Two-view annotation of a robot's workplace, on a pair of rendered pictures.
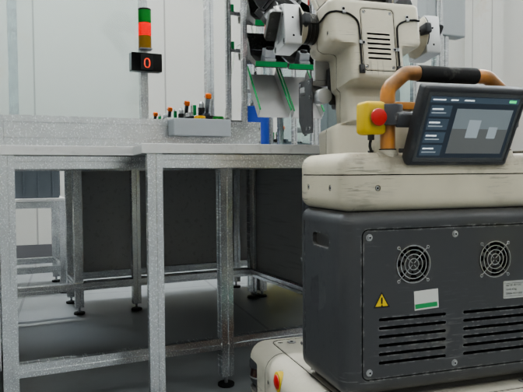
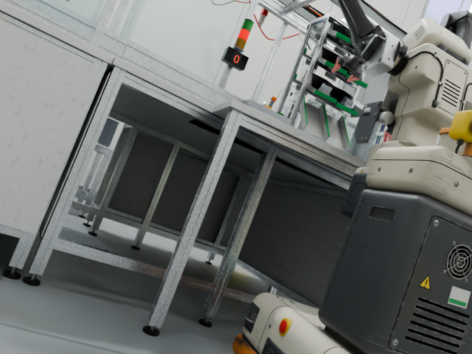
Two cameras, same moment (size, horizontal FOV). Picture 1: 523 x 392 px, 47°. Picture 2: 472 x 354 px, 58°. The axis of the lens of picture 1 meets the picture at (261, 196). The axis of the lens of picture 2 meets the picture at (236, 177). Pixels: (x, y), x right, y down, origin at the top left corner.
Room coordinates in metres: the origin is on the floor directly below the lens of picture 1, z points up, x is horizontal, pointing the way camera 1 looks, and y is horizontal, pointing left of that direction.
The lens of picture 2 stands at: (0.27, 0.25, 0.49)
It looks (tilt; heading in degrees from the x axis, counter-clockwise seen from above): 4 degrees up; 0
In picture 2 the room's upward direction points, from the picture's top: 21 degrees clockwise
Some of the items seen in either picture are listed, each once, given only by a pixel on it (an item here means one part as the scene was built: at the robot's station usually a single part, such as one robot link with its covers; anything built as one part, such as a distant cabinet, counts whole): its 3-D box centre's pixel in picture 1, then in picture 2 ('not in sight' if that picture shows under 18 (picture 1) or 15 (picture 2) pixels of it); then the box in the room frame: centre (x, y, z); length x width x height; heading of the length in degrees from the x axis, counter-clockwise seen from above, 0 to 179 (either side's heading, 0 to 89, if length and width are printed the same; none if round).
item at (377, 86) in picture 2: not in sight; (357, 119); (3.52, -0.49, 1.50); 0.38 x 0.21 x 0.88; 25
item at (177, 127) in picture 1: (199, 127); (264, 115); (2.12, 0.22, 0.93); 0.21 x 0.07 x 0.06; 115
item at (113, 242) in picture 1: (244, 225); (234, 219); (3.86, 0.11, 0.43); 2.20 x 0.38 x 0.86; 115
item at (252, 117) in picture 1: (254, 131); not in sight; (3.33, 0.03, 1.00); 0.16 x 0.16 x 0.27
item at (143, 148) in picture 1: (254, 152); (293, 152); (2.21, 0.03, 0.84); 0.90 x 0.70 x 0.03; 108
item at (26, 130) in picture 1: (142, 132); (220, 101); (2.09, 0.41, 0.91); 0.89 x 0.06 x 0.11; 115
